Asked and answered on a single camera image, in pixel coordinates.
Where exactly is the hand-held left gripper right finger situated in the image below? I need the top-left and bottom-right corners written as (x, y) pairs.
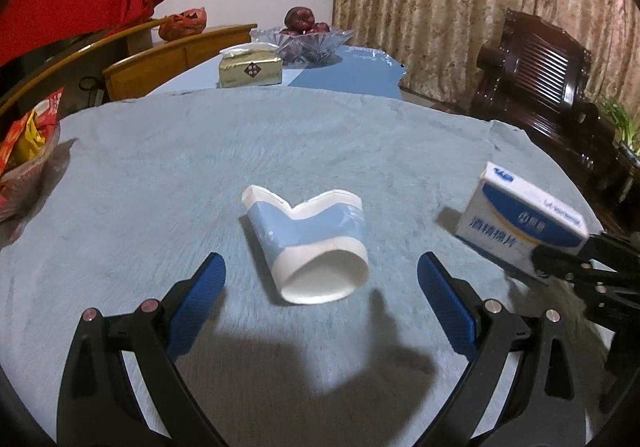
top-left (416, 251), bottom-right (587, 447)

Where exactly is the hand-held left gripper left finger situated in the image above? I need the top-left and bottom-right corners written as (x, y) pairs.
top-left (56, 251), bottom-right (229, 447)

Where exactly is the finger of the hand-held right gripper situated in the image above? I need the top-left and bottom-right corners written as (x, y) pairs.
top-left (529, 243), bottom-right (640, 335)
top-left (582, 230), bottom-right (640, 264)

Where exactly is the white blue cardboard box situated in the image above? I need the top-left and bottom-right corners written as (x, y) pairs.
top-left (453, 162), bottom-right (591, 281)

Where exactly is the crushed blue white paper cup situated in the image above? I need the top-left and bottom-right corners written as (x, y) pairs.
top-left (241, 184), bottom-right (370, 306)

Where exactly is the dark wooden armchair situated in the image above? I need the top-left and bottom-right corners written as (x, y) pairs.
top-left (469, 8), bottom-right (640, 234)

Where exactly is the glass snack bowl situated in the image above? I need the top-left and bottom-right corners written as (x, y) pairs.
top-left (0, 121), bottom-right (62, 224)

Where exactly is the gold tissue pack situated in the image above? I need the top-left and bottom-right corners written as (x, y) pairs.
top-left (217, 42), bottom-right (284, 89)

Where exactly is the blue plastic table cover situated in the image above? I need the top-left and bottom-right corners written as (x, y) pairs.
top-left (150, 44), bottom-right (407, 101)

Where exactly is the curved wooden chair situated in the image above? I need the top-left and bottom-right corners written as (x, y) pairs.
top-left (0, 19), bottom-right (167, 114)

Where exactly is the glass fruit bowl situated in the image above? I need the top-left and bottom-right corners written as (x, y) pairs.
top-left (248, 26), bottom-right (355, 66)

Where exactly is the orange red plastic bag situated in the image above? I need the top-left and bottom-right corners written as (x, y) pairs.
top-left (158, 6), bottom-right (208, 41)

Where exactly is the large dark red apple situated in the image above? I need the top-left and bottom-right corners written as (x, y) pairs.
top-left (283, 6), bottom-right (315, 34)

